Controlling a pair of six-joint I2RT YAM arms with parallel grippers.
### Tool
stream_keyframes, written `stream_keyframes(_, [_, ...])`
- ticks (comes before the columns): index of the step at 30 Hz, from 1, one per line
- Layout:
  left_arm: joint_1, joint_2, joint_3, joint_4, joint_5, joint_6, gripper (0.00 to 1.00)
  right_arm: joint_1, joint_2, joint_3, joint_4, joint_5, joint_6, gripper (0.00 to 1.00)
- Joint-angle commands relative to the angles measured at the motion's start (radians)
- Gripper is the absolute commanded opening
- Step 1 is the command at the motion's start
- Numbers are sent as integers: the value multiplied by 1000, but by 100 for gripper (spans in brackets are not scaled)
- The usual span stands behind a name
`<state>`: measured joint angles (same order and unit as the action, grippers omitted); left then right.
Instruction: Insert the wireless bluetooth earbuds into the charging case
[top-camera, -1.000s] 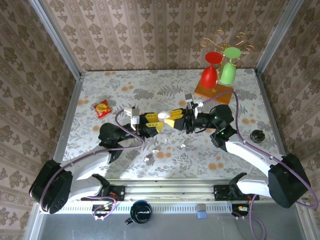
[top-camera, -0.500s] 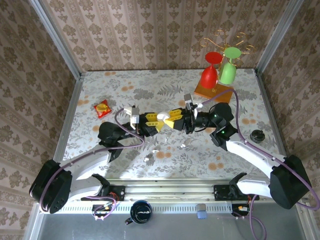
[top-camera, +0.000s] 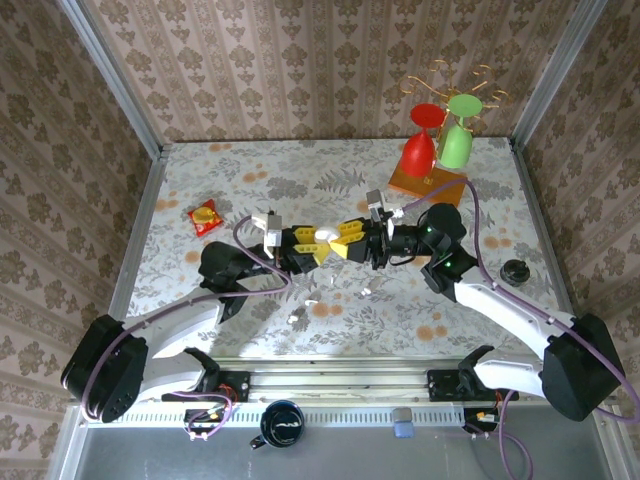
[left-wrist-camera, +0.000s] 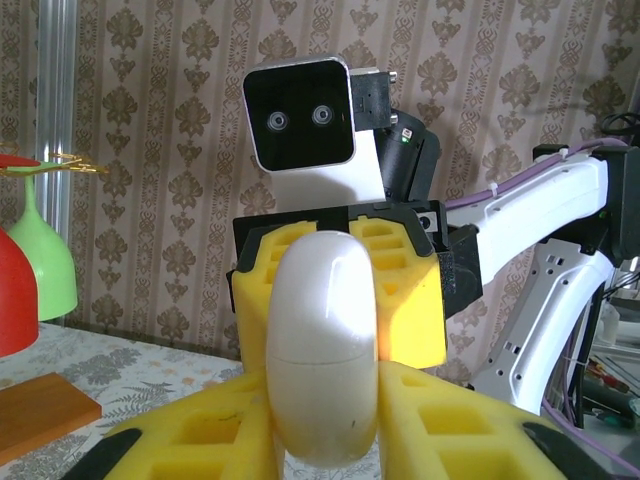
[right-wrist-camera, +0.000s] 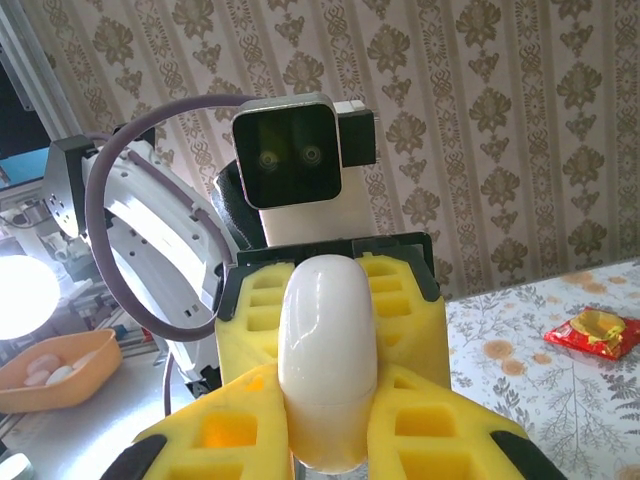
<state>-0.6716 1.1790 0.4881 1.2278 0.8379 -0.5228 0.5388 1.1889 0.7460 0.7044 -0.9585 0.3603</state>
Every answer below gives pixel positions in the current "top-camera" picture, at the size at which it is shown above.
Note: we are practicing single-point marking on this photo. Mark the round white earbud charging case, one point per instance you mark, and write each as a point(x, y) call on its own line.
point(326, 234)

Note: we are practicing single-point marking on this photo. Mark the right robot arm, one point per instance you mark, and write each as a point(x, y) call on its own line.
point(580, 370)

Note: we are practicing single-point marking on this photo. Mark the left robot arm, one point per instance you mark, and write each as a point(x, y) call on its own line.
point(105, 370)

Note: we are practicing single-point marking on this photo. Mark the red snack packet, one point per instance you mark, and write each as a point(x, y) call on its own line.
point(205, 217)

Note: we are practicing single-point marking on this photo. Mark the gold rack with orange base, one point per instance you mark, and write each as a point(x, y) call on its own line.
point(415, 182)

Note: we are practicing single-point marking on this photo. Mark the red plastic wine glass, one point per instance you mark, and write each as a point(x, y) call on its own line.
point(419, 150)

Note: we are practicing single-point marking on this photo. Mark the green plastic wine glass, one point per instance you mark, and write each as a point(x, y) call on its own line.
point(455, 147)

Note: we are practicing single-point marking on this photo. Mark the small glass jar black lid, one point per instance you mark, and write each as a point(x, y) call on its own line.
point(515, 272)

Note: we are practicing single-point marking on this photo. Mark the black mug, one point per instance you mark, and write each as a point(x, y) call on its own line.
point(282, 425)

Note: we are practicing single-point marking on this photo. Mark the small blue grey box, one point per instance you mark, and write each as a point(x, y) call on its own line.
point(403, 427)

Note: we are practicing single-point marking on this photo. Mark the grey metal panel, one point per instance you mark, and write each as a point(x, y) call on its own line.
point(200, 460)

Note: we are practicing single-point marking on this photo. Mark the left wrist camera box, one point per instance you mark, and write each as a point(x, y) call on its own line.
point(270, 232)

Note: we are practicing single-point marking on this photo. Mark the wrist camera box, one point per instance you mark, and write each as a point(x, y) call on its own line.
point(375, 202)
point(270, 232)

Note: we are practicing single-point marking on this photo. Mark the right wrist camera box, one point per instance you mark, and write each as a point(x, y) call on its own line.
point(375, 202)

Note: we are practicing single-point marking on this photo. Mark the aluminium table side rail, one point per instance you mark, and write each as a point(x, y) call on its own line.
point(531, 200)
point(142, 225)

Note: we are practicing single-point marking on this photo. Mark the aluminium front rail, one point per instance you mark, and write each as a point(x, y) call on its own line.
point(340, 380)

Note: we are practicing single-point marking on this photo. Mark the aluminium frame post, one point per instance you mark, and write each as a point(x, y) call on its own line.
point(118, 82)
point(557, 70)

